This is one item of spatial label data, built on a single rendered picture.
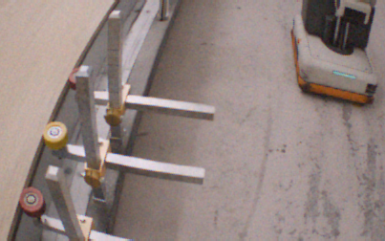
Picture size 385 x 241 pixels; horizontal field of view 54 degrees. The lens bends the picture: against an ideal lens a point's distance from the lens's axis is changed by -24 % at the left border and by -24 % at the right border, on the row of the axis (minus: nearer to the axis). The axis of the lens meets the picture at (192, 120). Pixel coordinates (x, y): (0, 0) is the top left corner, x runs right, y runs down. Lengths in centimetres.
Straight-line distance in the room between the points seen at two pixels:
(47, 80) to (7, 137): 28
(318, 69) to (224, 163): 83
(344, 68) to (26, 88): 199
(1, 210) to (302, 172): 175
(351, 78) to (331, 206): 89
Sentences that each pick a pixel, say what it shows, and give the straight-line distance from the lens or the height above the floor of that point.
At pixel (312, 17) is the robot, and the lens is 289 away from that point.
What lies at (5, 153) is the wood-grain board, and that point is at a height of 90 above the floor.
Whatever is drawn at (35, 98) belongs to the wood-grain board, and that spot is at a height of 90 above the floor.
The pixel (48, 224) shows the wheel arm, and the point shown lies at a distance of 115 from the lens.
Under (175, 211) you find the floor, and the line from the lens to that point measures 216.
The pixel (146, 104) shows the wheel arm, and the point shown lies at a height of 83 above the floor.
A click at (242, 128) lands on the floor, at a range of 255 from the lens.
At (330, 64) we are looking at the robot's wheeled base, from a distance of 275.
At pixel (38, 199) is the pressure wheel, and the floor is 91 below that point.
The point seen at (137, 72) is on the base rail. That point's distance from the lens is 172.
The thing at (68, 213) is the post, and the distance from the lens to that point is 95.
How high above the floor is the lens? 176
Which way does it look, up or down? 44 degrees down
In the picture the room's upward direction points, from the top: 5 degrees clockwise
